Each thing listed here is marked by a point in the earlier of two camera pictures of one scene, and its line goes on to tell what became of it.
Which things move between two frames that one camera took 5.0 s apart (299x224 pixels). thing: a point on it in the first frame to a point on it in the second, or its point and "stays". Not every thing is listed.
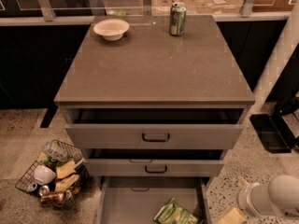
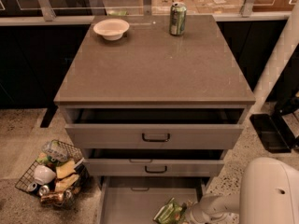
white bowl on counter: [111, 29] stays
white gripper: [245, 197] to [193, 216]
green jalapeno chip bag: [176, 213] stays
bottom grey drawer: [137, 200] stays
